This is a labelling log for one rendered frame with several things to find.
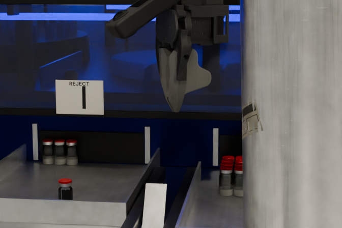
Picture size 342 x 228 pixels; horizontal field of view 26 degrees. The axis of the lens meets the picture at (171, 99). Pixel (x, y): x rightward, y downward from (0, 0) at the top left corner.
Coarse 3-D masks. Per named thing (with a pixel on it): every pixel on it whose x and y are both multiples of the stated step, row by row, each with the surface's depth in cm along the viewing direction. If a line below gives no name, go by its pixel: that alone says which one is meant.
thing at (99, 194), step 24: (24, 144) 140; (0, 168) 127; (24, 168) 135; (48, 168) 135; (72, 168) 135; (96, 168) 135; (120, 168) 135; (144, 168) 135; (0, 192) 120; (24, 192) 120; (48, 192) 120; (96, 192) 120; (120, 192) 120; (0, 216) 107; (24, 216) 106; (48, 216) 106; (72, 216) 105; (96, 216) 105; (120, 216) 104
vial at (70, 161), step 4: (68, 140) 137; (72, 140) 137; (76, 140) 137; (68, 144) 137; (72, 144) 137; (76, 144) 137; (68, 148) 137; (72, 148) 137; (76, 148) 137; (68, 152) 137; (72, 152) 137; (76, 152) 137; (68, 156) 137; (72, 156) 137; (76, 156) 137; (68, 160) 137; (72, 160) 137; (76, 160) 137; (68, 164) 137; (72, 164) 137; (76, 164) 138
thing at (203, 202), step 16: (192, 192) 113; (208, 192) 120; (192, 208) 112; (208, 208) 112; (224, 208) 112; (240, 208) 112; (176, 224) 95; (192, 224) 105; (208, 224) 105; (224, 224) 105; (240, 224) 105
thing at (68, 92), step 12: (60, 84) 129; (72, 84) 129; (84, 84) 129; (96, 84) 128; (60, 96) 129; (72, 96) 129; (96, 96) 129; (60, 108) 130; (72, 108) 130; (96, 108) 129
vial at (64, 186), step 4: (60, 184) 110; (64, 184) 110; (68, 184) 110; (60, 188) 110; (64, 188) 110; (68, 188) 110; (72, 188) 111; (60, 192) 110; (64, 192) 110; (68, 192) 110; (72, 192) 111; (60, 196) 110; (64, 196) 110; (68, 196) 110; (72, 196) 111
